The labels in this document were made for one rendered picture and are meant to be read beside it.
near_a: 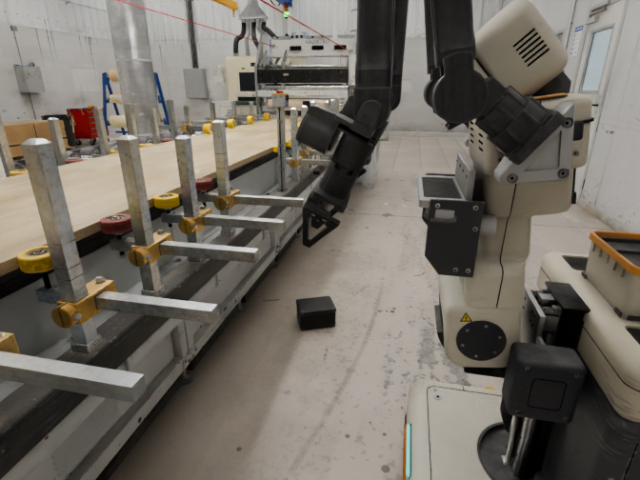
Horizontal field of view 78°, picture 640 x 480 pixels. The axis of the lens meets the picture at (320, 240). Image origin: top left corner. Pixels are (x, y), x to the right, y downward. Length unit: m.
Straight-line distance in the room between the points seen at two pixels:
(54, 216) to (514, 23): 0.90
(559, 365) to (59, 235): 1.01
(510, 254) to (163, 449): 1.38
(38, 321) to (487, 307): 1.08
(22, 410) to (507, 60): 1.06
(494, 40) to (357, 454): 1.37
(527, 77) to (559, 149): 0.17
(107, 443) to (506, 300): 1.29
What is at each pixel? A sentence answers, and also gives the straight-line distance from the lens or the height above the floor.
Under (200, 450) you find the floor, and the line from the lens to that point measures 1.71.
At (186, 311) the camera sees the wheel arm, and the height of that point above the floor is 0.81.
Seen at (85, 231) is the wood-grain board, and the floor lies 0.89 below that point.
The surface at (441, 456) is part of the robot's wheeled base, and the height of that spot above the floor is 0.28.
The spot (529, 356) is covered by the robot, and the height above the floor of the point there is 0.75.
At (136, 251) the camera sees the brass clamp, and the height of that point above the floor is 0.85.
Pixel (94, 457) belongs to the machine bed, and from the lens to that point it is 1.58.
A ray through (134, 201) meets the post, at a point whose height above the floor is 0.98.
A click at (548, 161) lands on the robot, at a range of 0.71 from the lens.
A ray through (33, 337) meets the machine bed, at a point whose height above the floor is 0.67.
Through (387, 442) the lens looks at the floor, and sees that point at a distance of 1.69.
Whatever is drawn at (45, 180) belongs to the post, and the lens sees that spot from 0.91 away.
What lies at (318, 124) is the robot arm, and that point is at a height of 1.19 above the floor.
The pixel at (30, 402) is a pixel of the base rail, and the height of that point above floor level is 0.70.
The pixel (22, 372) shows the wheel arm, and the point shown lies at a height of 0.83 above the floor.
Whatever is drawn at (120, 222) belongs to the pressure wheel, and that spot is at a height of 0.90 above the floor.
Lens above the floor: 1.25
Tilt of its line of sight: 21 degrees down
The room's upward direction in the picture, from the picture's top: straight up
